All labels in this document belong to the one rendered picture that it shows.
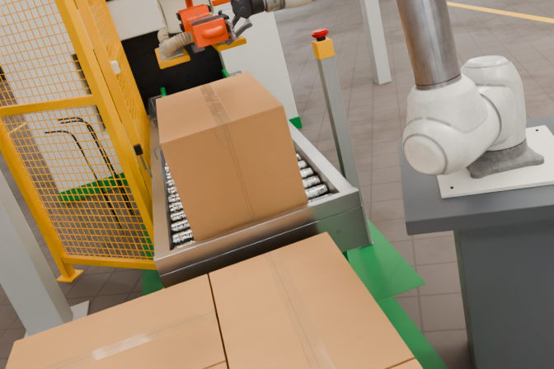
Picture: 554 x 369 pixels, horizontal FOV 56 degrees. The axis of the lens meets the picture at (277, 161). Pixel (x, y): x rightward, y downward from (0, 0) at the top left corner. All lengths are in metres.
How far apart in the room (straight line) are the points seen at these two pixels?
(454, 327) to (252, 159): 0.97
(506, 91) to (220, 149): 0.83
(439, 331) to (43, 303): 1.69
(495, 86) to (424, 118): 0.23
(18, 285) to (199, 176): 1.19
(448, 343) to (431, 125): 1.05
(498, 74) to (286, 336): 0.81
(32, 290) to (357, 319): 1.64
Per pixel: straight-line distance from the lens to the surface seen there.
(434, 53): 1.18
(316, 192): 1.96
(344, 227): 1.80
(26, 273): 2.57
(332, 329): 1.34
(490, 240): 1.49
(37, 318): 2.69
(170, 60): 1.71
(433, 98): 1.19
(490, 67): 1.36
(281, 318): 1.41
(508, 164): 1.44
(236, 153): 1.66
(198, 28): 1.23
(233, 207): 1.73
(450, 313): 2.16
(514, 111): 1.39
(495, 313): 1.64
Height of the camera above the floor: 1.43
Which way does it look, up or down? 23 degrees down
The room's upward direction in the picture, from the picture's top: 15 degrees counter-clockwise
